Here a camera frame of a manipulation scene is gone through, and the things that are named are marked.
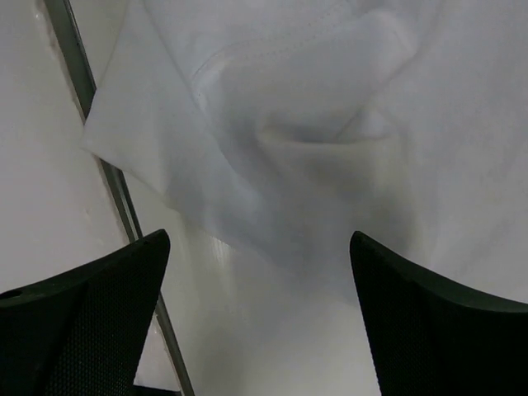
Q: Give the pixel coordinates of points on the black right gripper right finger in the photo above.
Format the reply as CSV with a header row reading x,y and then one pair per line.
x,y
429,335

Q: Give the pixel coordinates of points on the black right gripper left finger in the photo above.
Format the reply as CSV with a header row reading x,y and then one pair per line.
x,y
82,332

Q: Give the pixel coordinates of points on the white fabric skirt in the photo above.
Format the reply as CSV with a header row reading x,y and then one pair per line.
x,y
282,127

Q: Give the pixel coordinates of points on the grey metal table rail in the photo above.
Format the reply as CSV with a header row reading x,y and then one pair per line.
x,y
61,18

